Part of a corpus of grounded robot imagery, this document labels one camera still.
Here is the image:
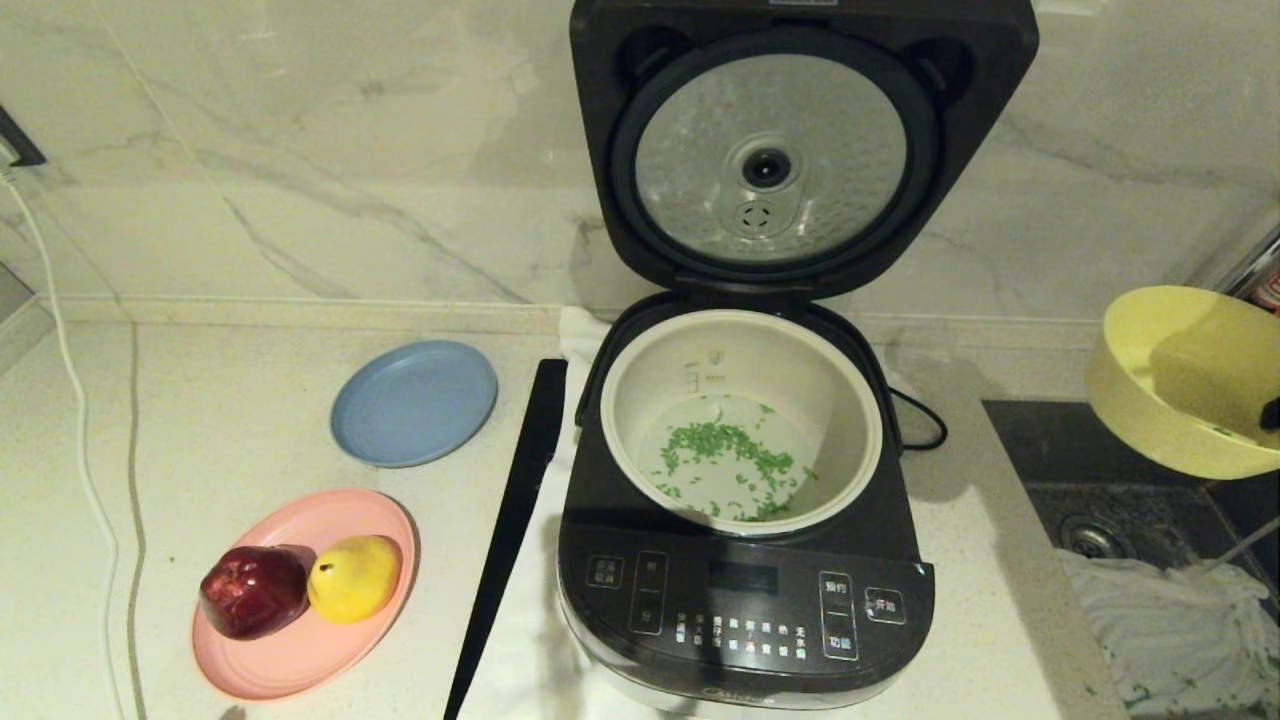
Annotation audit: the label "yellow bowl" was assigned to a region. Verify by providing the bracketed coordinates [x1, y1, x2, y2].
[1085, 286, 1280, 481]

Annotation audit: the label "green grains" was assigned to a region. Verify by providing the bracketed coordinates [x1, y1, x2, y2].
[655, 400, 819, 523]

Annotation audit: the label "dark grey rice cooker lid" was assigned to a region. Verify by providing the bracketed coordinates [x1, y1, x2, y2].
[570, 0, 1039, 301]

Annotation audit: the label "white bowl with greens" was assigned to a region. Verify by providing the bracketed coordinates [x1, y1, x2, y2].
[598, 308, 885, 536]

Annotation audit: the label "dark grey rice cooker base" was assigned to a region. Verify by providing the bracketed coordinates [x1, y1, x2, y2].
[557, 290, 937, 716]

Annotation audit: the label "chrome faucet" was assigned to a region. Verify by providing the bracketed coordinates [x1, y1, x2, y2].
[1190, 225, 1280, 301]

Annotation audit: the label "metal sink drain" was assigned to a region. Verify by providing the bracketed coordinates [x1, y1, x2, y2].
[1058, 515, 1133, 561]

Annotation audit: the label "steel sink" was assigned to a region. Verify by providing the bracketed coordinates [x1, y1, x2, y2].
[983, 398, 1280, 720]

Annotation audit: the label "white crumpled cloth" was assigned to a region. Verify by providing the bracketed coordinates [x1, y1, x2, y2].
[1058, 548, 1280, 716]

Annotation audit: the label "black flat strip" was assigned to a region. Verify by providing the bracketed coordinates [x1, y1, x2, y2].
[443, 360, 569, 720]

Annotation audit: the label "blue plate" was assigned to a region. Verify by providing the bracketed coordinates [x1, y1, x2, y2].
[331, 341, 499, 469]

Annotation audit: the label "yellow pear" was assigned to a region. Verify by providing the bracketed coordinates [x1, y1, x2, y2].
[308, 535, 403, 624]

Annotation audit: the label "pink plate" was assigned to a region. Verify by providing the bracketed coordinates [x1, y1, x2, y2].
[192, 488, 419, 701]

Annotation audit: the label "red apple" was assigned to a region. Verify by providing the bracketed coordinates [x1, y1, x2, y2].
[200, 546, 311, 641]

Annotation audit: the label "black power cord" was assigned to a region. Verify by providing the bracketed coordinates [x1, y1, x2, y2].
[893, 388, 948, 451]

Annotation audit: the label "white cable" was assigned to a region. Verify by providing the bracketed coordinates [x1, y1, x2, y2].
[0, 165, 136, 720]

